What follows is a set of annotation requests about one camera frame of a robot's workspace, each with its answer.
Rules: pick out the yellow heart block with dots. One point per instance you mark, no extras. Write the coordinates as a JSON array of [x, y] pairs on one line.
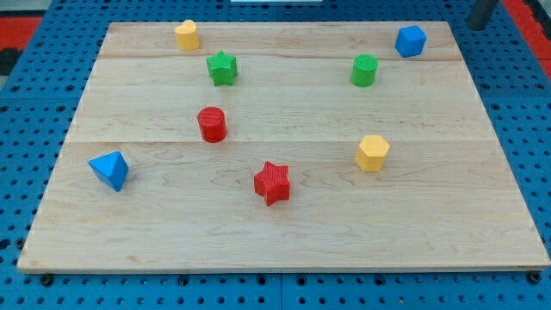
[[186, 34]]

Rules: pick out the red star block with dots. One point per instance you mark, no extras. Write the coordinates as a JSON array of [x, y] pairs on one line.
[[272, 183]]

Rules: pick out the red cylinder block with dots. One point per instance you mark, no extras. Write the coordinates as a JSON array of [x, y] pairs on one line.
[[212, 124]]

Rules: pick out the light wooden board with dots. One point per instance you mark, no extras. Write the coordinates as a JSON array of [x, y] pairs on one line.
[[444, 200]]

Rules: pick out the yellow hexagon block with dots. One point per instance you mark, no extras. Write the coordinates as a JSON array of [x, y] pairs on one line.
[[371, 153]]

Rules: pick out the green star block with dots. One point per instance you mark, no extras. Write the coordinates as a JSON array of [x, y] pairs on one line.
[[222, 68]]

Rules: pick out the green cylinder block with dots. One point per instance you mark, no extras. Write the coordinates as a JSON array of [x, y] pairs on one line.
[[364, 70]]

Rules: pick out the blue triangle block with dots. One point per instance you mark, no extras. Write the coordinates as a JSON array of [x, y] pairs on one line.
[[111, 169]]

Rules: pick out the blue cube block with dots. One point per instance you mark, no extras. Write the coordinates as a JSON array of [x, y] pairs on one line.
[[410, 41]]

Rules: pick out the dark grey robot stylus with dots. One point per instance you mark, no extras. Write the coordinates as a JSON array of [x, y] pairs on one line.
[[481, 14]]

